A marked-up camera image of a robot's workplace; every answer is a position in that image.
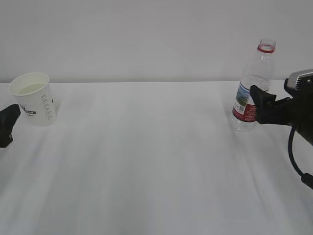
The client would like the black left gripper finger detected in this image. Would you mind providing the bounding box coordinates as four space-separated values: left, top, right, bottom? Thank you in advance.
0 104 21 148

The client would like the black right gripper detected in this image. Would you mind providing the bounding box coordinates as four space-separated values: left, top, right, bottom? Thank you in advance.
250 85 297 126

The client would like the clear plastic water bottle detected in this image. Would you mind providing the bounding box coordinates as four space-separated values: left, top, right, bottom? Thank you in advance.
231 38 277 133

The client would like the white paper cup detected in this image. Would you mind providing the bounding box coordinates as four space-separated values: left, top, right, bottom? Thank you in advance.
9 72 56 126

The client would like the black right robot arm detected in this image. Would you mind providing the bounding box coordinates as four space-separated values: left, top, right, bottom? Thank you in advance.
250 79 313 144

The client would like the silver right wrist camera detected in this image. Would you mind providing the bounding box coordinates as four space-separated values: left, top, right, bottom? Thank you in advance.
284 69 313 98

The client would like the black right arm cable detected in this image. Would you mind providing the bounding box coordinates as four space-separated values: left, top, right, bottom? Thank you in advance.
288 127 313 189

